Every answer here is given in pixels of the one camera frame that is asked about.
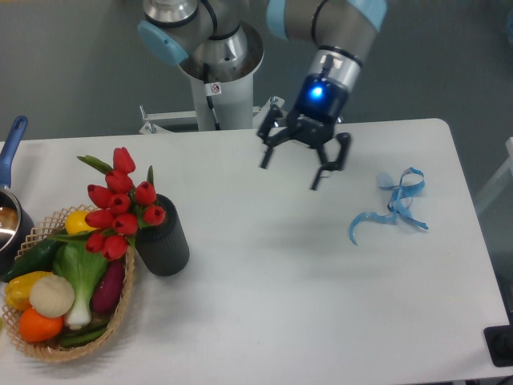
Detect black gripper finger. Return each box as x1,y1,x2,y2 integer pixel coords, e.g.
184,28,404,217
257,105,293,169
310,132,352,191

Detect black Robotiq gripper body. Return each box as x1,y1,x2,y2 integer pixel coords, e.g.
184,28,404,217
286,74,349,149

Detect red tulip bouquet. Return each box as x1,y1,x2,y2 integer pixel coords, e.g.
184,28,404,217
52,147,167,261

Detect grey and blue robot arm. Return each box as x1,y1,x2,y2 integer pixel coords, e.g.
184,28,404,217
138,1,387,172

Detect dark grey ribbed vase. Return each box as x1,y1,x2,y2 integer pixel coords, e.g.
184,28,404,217
135,194,190,276

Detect light blue ribbon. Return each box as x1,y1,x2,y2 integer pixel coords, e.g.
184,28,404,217
348,167,429,245

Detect green bok choy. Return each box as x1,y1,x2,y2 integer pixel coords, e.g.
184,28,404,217
53,242,107,330

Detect purple sweet potato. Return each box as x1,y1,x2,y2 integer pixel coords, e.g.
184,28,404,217
91,260,124,314

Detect woven wicker basket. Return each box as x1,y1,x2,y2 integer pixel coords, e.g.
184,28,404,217
2,205,135,363

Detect black device at table edge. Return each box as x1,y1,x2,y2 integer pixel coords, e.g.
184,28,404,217
483,325,512,367

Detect green cucumber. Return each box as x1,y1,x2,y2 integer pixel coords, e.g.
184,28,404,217
1,237,64,283

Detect green bean pods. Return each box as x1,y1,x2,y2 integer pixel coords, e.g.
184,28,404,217
59,319,110,348

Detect yellow bell pepper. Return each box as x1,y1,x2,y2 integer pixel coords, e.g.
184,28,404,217
5,271,52,311

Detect orange fruit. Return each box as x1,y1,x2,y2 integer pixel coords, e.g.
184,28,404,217
18,308,63,343

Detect blue handled saucepan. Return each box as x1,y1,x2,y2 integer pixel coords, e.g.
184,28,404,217
1,115,34,275

